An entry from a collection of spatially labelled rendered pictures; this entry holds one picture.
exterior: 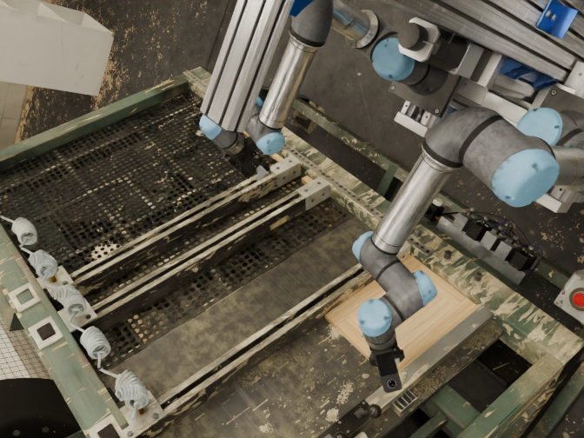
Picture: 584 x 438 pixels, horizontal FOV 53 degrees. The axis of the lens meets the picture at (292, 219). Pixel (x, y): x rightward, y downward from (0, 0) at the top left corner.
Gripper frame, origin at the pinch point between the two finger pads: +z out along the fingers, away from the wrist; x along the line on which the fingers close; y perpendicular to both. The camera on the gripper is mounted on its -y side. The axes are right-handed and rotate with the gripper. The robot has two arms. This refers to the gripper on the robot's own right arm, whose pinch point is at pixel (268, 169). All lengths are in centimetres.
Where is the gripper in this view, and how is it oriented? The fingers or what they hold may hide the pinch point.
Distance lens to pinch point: 200.6
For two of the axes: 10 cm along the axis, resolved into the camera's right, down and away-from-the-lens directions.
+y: -6.5, 7.6, -0.2
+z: 4.3, 3.9, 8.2
